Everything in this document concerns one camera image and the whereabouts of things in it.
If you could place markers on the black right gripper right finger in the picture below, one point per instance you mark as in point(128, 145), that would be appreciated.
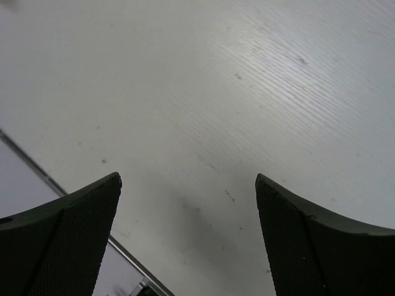
point(314, 251)

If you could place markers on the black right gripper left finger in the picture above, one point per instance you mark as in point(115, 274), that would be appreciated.
point(57, 248)

